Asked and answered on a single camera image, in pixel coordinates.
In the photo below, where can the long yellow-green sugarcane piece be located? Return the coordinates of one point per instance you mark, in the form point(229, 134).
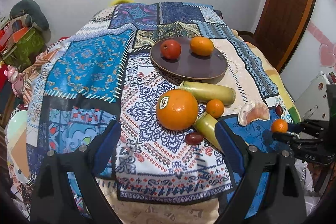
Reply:
point(204, 92)

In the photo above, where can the pink heart wall sticker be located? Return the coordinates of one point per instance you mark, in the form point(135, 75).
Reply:
point(326, 48)

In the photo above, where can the brown wooden door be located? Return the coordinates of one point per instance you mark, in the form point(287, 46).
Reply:
point(280, 29)

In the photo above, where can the red tomato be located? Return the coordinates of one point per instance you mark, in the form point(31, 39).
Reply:
point(170, 49)

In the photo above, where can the green patterned box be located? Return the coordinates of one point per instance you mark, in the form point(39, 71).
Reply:
point(23, 53)

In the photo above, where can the peeled pomelo segment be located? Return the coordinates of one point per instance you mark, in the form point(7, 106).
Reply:
point(253, 111)

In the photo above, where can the pink plush toy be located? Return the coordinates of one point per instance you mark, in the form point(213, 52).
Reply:
point(16, 80)

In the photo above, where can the small mandarin orange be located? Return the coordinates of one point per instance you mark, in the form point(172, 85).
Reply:
point(279, 125)

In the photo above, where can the medium orange on plate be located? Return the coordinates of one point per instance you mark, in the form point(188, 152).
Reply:
point(201, 46)

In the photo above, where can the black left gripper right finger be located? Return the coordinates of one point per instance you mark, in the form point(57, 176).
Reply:
point(269, 190)

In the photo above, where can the large orange with sticker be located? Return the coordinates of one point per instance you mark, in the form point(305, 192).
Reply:
point(177, 110)

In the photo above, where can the dark purple round plate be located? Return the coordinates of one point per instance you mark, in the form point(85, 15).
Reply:
point(188, 64)

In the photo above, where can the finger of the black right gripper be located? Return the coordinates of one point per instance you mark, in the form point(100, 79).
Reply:
point(293, 139)
point(308, 128)

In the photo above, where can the blue patchwork patterned cloth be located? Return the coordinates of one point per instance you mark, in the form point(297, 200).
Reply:
point(104, 73)

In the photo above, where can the yellow plush object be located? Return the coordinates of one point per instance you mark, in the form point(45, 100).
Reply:
point(118, 2)

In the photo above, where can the dark green plush pillow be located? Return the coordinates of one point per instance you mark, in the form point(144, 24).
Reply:
point(31, 8)

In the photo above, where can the short yellow-green sugarcane piece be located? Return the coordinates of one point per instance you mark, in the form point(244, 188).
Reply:
point(205, 124)

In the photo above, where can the yellow orange blanket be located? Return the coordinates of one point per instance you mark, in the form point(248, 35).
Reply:
point(289, 111)

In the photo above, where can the small tangerine on cloth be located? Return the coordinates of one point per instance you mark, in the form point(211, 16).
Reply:
point(215, 108)

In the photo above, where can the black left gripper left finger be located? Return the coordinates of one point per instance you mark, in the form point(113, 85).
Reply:
point(52, 199)

